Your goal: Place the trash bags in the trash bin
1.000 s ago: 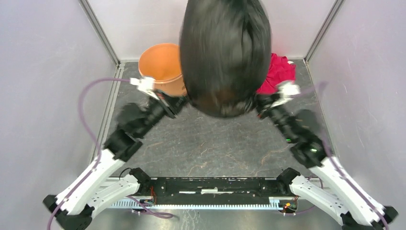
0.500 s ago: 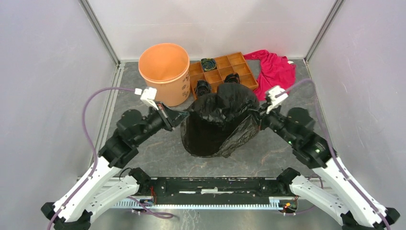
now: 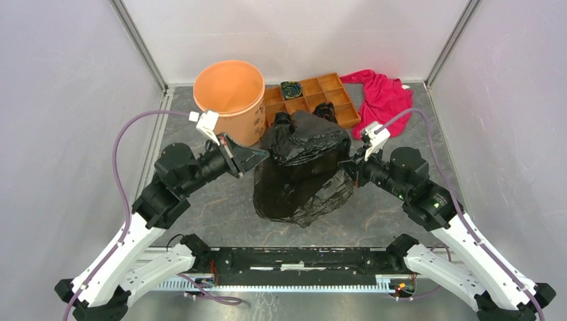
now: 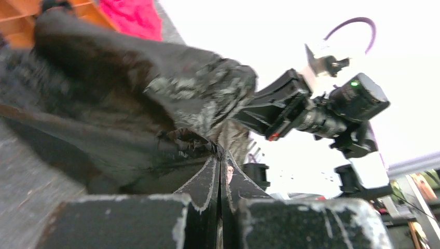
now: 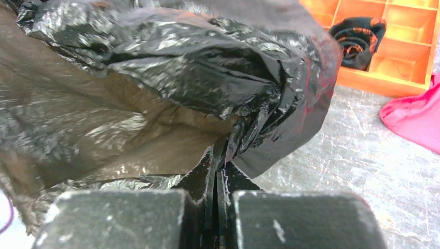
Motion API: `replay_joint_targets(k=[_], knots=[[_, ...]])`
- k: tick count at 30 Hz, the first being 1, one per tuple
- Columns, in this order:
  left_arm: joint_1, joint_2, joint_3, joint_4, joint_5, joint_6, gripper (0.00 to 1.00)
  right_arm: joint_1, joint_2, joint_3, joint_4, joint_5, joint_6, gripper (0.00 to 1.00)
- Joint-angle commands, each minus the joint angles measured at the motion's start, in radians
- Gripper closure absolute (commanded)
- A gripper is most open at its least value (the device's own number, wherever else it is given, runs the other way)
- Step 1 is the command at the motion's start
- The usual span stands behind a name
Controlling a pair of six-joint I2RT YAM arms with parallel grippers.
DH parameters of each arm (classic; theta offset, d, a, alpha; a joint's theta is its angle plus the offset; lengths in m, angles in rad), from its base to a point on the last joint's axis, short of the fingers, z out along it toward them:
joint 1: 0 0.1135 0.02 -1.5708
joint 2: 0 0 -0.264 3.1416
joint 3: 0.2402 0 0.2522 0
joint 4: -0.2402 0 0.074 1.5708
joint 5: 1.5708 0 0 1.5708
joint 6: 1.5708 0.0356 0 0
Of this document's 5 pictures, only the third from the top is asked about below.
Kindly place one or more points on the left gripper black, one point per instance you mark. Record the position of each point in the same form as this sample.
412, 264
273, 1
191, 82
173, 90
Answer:
240, 159

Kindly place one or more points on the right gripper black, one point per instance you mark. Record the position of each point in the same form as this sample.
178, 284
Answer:
356, 166

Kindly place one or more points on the black trash bag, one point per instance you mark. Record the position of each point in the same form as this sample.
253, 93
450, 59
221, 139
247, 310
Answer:
301, 181

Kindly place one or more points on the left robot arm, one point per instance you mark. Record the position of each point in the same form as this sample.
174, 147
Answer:
141, 212

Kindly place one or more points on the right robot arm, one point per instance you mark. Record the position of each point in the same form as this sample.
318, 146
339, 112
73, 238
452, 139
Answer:
452, 212

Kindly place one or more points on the orange plastic trash bin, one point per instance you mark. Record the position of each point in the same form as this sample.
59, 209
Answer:
235, 90

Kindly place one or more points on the black rolled bag front left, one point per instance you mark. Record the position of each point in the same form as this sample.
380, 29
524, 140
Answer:
282, 118

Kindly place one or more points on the black rolled bag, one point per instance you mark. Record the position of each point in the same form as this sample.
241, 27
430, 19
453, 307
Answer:
282, 118
326, 110

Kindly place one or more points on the red cloth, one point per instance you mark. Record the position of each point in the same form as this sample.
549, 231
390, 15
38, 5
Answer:
384, 98

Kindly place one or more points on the black rolled bag centre right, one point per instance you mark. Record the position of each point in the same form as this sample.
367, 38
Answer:
326, 110

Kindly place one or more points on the rolled bag with yellow-green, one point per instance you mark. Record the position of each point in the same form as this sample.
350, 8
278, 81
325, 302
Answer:
291, 90

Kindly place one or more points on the orange compartment tray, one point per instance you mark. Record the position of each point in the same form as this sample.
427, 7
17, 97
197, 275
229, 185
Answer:
326, 88

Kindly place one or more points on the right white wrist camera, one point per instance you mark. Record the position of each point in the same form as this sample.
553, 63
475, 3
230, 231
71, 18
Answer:
374, 137

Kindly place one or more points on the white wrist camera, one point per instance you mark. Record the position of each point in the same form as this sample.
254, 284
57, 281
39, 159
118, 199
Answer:
374, 137
206, 123

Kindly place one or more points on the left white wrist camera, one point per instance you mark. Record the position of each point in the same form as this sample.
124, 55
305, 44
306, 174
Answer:
206, 123

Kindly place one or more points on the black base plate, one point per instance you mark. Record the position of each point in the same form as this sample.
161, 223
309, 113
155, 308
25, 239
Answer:
298, 266

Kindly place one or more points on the aluminium rail frame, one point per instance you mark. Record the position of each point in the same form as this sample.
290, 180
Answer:
287, 269

